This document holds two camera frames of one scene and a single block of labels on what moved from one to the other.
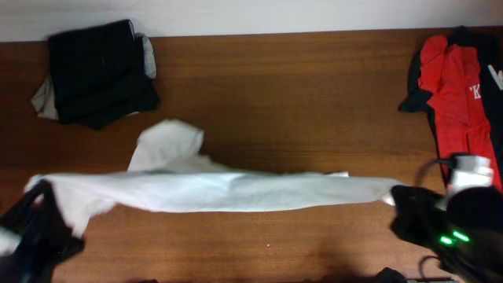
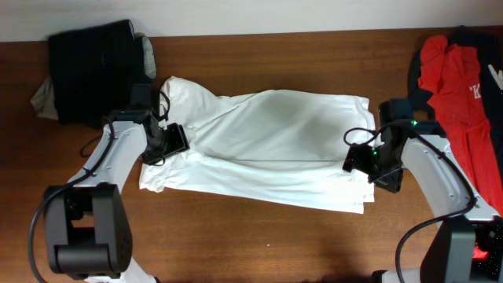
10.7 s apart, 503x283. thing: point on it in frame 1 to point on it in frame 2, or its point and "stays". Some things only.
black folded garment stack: (101, 75) stays
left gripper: (43, 226) to (175, 137)
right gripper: (413, 212) to (357, 159)
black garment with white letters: (487, 41) stays
